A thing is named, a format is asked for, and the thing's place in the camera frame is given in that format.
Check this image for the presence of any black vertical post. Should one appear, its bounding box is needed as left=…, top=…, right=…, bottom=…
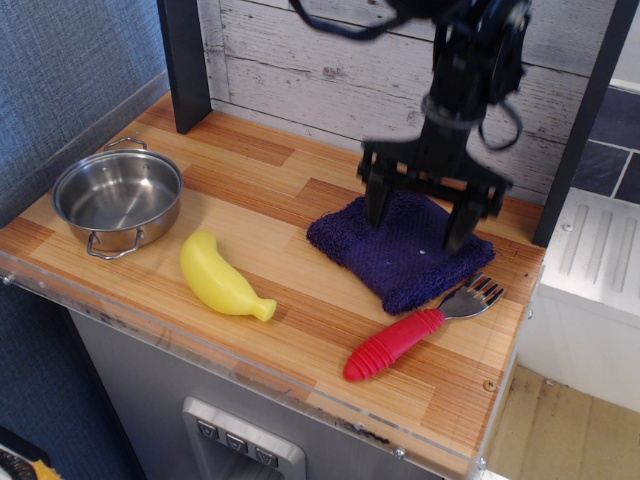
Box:
left=532, top=0, right=639, bottom=247
left=156, top=0, right=211, bottom=134

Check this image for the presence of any silver dispenser button panel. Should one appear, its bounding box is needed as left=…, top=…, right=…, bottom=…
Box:
left=182, top=396, right=307, bottom=479

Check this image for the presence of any stainless steel pot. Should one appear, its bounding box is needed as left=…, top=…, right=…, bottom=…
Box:
left=52, top=137, right=183, bottom=260

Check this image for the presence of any purple cloth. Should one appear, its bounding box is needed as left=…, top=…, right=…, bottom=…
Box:
left=307, top=191, right=495, bottom=315

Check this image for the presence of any yellow object at corner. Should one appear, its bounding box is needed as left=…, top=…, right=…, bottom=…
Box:
left=1, top=446, right=61, bottom=480

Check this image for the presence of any red handled metal fork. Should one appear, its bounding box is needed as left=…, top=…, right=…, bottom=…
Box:
left=343, top=272, right=504, bottom=382

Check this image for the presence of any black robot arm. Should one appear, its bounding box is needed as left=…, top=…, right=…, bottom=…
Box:
left=358, top=1, right=530, bottom=252

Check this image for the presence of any yellow toy banana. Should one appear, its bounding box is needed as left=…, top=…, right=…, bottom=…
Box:
left=180, top=231, right=277, bottom=322

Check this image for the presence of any black left vertical post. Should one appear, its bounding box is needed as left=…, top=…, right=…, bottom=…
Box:
left=156, top=0, right=211, bottom=134

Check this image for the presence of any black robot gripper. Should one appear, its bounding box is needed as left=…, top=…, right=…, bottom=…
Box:
left=358, top=97, right=512, bottom=253

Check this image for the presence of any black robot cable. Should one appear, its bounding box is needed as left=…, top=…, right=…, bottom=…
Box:
left=288, top=0, right=525, bottom=151

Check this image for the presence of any black right vertical post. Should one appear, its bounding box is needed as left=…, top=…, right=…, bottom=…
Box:
left=532, top=0, right=639, bottom=247

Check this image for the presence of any white ridged side cabinet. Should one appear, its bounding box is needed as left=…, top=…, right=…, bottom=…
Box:
left=517, top=189, right=639, bottom=410

